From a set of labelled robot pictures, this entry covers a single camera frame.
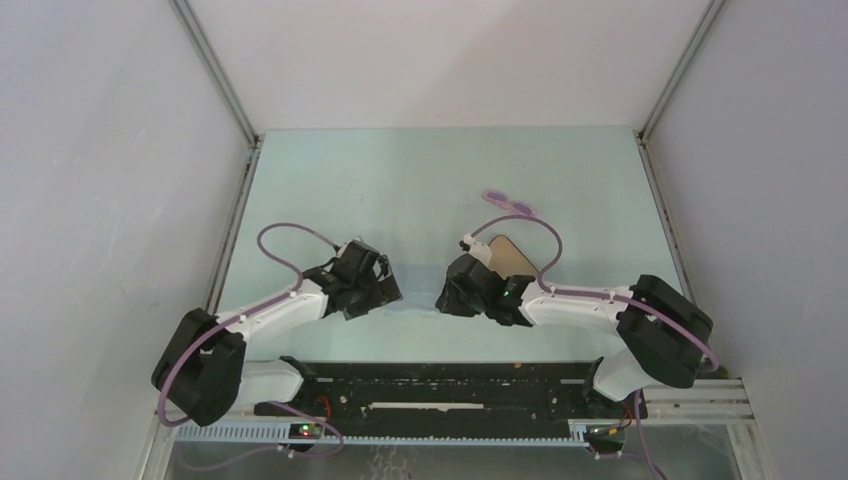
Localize aluminium frame post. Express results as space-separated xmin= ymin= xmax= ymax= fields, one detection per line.
xmin=637 ymin=0 xmax=728 ymax=145
xmin=169 ymin=0 xmax=260 ymax=148

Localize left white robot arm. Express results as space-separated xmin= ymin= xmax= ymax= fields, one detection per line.
xmin=151 ymin=238 xmax=402 ymax=427

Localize left aluminium frame post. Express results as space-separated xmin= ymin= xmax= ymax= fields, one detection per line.
xmin=169 ymin=0 xmax=260 ymax=148

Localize pink sunglasses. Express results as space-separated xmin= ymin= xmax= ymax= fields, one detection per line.
xmin=481 ymin=189 xmax=538 ymax=218

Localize purple cable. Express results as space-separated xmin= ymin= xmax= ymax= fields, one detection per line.
xmin=470 ymin=214 xmax=721 ymax=374
xmin=156 ymin=223 xmax=346 ymax=458

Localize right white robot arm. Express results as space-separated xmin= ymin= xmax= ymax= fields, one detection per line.
xmin=435 ymin=254 xmax=719 ymax=418

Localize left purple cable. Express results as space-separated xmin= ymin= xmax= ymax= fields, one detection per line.
xmin=156 ymin=223 xmax=346 ymax=458

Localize black glasses case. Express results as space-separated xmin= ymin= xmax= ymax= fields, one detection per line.
xmin=489 ymin=235 xmax=538 ymax=279

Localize light blue cleaning cloth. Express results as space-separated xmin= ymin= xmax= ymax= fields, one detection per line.
xmin=385 ymin=264 xmax=446 ymax=315

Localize white cable duct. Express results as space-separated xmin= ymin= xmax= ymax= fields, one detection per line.
xmin=176 ymin=421 xmax=589 ymax=447

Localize right aluminium frame post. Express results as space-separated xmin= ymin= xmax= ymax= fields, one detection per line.
xmin=637 ymin=0 xmax=728 ymax=145

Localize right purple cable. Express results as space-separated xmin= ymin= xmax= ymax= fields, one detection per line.
xmin=470 ymin=214 xmax=721 ymax=374

